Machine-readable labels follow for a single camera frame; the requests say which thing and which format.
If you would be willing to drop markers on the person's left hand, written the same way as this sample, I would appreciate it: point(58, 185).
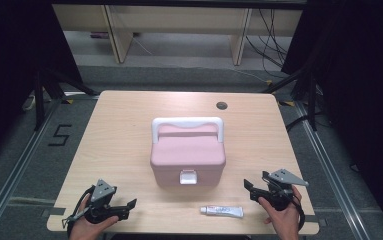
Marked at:
point(89, 228)

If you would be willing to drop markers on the white ointment tube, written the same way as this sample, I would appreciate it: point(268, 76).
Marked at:
point(222, 211)

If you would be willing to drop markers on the dark round table grommet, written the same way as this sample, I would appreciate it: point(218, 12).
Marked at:
point(221, 106)

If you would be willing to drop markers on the aluminium floor rail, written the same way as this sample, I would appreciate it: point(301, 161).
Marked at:
point(329, 173)
point(15, 173)

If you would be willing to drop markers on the beige wooden desk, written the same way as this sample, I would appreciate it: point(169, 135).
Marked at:
point(179, 20)

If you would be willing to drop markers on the grey tape strip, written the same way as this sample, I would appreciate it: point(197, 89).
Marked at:
point(314, 220)
point(55, 211)

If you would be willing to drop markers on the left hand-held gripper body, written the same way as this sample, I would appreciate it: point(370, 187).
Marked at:
point(103, 191)

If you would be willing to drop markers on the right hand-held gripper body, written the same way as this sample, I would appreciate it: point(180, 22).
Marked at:
point(280, 186)

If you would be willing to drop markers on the black metal stand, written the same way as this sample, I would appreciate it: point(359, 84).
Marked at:
point(39, 100)
point(311, 100)

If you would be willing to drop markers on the person's right hand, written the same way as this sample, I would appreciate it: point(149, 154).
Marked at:
point(284, 221)

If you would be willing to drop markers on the black curtain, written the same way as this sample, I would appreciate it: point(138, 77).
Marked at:
point(362, 83)
point(9, 66)

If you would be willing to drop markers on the yellow black tape piece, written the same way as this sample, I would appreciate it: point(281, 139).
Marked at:
point(67, 101)
point(287, 103)

